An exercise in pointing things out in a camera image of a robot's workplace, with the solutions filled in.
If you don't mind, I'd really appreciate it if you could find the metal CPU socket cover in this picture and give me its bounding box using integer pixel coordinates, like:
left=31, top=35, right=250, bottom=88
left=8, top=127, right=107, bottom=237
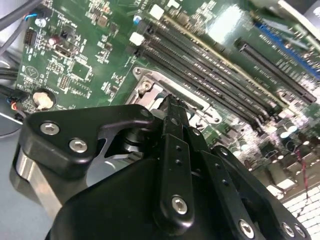
left=124, top=74, right=209, bottom=119

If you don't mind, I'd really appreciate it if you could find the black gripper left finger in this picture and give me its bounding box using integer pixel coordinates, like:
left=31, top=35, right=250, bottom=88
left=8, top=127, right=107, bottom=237
left=9, top=94, right=196, bottom=230

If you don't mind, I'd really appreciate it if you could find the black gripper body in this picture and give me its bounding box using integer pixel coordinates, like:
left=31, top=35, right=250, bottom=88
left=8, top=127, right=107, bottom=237
left=44, top=156, right=241, bottom=240

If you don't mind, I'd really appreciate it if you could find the metal wire locking lever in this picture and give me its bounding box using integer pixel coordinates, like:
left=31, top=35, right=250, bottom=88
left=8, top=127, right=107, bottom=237
left=134, top=66, right=222, bottom=123

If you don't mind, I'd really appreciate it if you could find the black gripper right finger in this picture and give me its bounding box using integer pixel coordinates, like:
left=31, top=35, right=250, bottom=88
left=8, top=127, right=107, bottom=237
left=175, top=99, right=311, bottom=240

